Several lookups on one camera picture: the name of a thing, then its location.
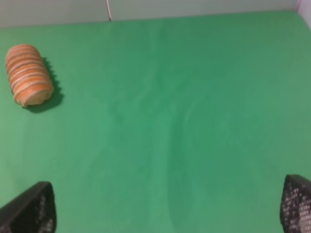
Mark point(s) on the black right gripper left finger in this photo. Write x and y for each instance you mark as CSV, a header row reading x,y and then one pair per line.
x,y
33,211

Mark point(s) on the orange striped bread roll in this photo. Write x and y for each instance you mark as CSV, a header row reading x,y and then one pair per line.
x,y
28,76

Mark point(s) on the green table cloth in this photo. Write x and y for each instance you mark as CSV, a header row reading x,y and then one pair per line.
x,y
178,125

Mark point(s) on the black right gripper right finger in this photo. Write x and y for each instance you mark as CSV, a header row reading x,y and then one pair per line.
x,y
295,207

